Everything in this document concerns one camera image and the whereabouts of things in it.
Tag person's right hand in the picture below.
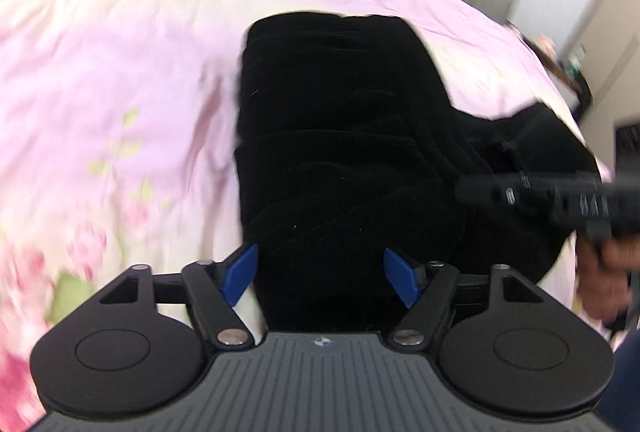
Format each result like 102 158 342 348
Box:
575 232 640 329

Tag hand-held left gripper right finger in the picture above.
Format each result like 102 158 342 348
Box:
384 247 546 348

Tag person's right leg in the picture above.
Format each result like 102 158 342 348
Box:
595 319 640 432

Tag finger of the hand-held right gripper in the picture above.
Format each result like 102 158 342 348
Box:
456 173 554 214

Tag dark furniture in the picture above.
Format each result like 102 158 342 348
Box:
612 121 640 175

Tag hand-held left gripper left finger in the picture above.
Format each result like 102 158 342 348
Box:
100 243 259 349

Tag white nightstand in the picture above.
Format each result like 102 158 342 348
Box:
520 31 594 119

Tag black pants with white drawstring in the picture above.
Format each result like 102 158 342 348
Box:
233 11 604 334

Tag pink floral blanket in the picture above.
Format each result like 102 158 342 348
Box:
0 0 623 429

